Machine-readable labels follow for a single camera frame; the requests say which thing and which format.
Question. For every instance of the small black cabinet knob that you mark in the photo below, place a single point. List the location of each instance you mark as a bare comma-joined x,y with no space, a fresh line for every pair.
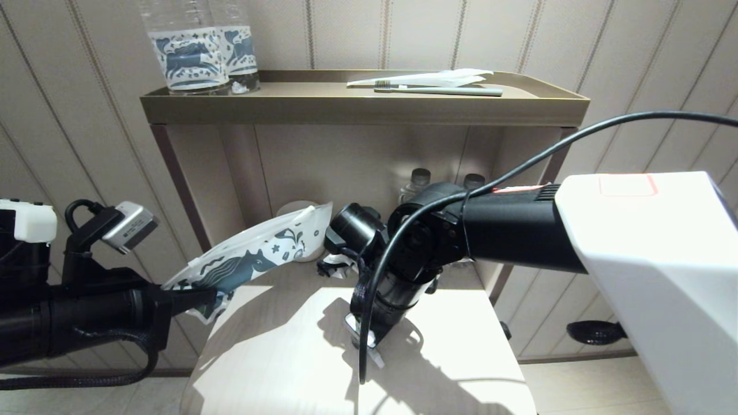
505,331

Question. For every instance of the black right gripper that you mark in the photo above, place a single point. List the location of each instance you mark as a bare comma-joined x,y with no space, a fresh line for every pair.
372,334

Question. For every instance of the beige wooden shelf cabinet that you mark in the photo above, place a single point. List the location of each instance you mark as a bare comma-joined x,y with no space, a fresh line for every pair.
346,155

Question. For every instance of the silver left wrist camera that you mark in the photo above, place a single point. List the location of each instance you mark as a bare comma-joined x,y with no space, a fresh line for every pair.
130,227

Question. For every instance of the white paper wrapper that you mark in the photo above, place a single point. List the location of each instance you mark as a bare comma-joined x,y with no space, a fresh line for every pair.
438,78

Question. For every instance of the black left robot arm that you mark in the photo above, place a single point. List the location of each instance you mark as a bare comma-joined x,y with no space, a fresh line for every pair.
69,323

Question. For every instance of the large bottle blue deer label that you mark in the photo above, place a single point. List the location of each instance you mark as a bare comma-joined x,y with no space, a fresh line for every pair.
187,60
242,52

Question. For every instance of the blue white patterned zip pouch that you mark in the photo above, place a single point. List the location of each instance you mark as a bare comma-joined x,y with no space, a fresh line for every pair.
248,259

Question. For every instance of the brass coloured shelf tray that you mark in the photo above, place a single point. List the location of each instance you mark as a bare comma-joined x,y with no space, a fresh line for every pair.
317,109

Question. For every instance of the small water bottle grey cap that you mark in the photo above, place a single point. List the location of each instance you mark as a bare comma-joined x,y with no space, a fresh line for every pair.
420,176
474,180

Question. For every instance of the grey green toothbrush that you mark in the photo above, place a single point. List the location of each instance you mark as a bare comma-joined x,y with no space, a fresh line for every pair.
450,90

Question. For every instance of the white ribbed ceramic mug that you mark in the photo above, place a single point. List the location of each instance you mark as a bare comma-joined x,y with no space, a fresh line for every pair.
295,207

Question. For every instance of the small white toothpaste tube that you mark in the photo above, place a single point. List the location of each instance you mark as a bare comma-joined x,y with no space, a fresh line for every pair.
377,358

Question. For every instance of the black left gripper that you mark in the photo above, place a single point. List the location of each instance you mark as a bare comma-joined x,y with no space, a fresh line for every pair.
157,317

